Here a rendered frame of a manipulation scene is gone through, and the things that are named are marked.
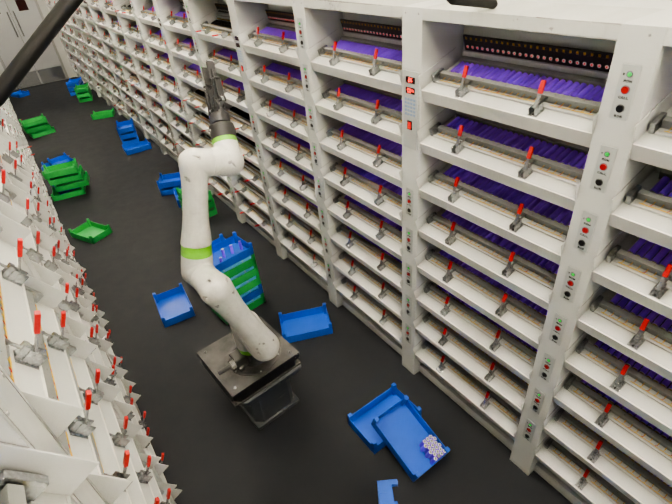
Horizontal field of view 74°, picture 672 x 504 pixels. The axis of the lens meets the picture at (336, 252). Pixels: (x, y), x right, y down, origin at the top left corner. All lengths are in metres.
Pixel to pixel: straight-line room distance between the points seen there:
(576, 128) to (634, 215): 0.27
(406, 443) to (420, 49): 1.64
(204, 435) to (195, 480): 0.22
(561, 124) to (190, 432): 2.10
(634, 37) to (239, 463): 2.13
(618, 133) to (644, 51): 0.18
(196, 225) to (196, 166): 0.22
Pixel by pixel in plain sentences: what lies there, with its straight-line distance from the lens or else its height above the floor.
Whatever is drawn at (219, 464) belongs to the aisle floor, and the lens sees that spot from 2.38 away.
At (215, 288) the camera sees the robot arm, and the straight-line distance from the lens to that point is 1.66.
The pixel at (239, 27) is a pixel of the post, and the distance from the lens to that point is 2.80.
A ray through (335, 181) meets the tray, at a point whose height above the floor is 0.93.
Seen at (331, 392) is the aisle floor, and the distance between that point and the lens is 2.48.
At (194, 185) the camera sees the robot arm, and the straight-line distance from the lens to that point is 1.67.
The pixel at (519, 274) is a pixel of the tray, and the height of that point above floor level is 0.94.
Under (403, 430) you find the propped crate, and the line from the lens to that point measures 2.26.
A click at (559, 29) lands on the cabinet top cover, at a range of 1.33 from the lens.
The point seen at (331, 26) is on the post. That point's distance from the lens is 2.25.
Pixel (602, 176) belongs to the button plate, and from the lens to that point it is 1.35.
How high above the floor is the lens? 1.97
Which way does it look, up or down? 35 degrees down
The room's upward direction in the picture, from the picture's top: 6 degrees counter-clockwise
